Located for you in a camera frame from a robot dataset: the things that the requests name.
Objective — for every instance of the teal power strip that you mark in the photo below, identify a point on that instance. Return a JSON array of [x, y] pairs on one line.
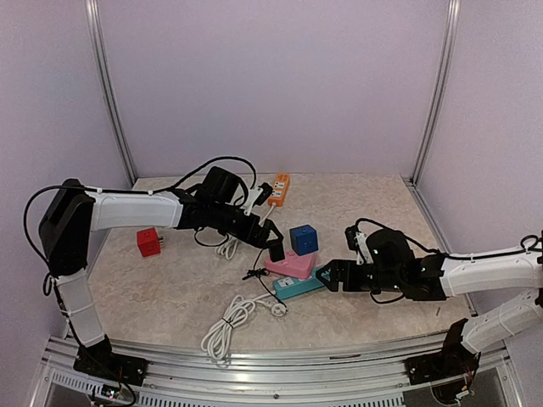
[[289, 287]]

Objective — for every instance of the right aluminium corner post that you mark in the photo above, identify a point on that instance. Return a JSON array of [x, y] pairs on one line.
[[438, 94]]

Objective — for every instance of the aluminium front rail frame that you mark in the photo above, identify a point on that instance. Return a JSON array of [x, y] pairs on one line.
[[315, 376]]

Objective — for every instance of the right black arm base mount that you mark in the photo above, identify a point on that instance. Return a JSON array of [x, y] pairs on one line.
[[452, 359]]

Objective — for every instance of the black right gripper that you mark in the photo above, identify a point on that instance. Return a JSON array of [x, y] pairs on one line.
[[347, 275]]

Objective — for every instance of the pink power strip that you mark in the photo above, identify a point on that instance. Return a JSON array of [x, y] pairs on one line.
[[294, 265]]

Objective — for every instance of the black plug adapter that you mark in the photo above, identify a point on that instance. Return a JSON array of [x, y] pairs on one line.
[[276, 250]]

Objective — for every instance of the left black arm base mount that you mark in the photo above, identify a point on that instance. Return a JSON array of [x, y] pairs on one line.
[[101, 361]]

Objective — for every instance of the red cube adapter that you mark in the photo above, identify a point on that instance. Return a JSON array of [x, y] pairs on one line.
[[149, 242]]

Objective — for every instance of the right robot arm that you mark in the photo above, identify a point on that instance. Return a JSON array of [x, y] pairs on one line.
[[386, 263]]

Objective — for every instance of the orange power strip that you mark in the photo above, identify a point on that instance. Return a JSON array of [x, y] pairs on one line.
[[279, 190]]

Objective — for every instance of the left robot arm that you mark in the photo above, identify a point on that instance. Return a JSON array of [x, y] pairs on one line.
[[222, 202]]

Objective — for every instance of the blue cube adapter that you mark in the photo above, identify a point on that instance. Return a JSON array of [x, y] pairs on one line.
[[303, 240]]

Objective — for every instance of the aluminium corner post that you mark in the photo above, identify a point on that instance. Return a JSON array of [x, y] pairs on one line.
[[438, 94], [108, 91]]

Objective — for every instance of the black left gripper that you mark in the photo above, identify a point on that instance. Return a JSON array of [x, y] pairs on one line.
[[249, 237]]

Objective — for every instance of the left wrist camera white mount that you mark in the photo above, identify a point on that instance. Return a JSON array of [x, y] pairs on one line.
[[257, 196]]

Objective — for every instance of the left aluminium corner post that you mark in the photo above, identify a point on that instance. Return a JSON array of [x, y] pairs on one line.
[[108, 91]]

